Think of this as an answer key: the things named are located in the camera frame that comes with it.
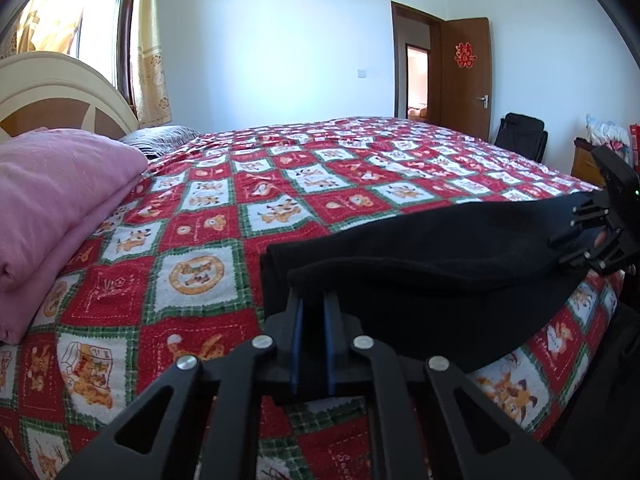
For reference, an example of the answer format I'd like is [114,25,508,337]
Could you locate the red paper door decoration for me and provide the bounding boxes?
[454,41,477,68]

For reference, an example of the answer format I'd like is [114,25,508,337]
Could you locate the yellow curtain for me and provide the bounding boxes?
[1,0,90,58]
[131,0,172,128]

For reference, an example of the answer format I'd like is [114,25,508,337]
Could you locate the brown wooden door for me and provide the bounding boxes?
[440,18,492,141]

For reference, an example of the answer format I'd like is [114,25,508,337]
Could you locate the black pants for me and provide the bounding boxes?
[260,192,596,372]

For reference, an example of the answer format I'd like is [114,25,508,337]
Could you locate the items on cabinet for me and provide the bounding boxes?
[586,114,634,167]

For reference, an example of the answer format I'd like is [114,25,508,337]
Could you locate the pink folded blanket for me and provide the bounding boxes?
[1,129,148,344]

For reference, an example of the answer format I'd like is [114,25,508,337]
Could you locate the cream wooden headboard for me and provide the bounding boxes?
[1,51,139,142]

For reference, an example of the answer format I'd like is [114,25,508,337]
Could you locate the yellow curtain left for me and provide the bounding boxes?
[1,0,90,58]

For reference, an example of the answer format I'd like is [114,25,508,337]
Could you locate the wooden side cabinet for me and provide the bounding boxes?
[570,138,605,188]

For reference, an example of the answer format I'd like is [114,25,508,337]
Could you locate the window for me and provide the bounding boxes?
[70,0,132,104]

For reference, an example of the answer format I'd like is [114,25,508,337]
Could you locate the yellow curtain right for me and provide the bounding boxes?
[131,0,172,128]

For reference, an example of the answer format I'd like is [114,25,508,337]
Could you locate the red patchwork bed cover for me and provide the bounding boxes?
[1,117,624,479]

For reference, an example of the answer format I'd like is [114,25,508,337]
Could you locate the black folding chair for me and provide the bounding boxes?
[495,113,548,162]

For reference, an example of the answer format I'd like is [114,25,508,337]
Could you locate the silver door handle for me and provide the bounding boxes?
[477,94,489,110]

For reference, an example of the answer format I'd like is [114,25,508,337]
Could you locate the striped pillow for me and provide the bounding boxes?
[119,125,201,160]

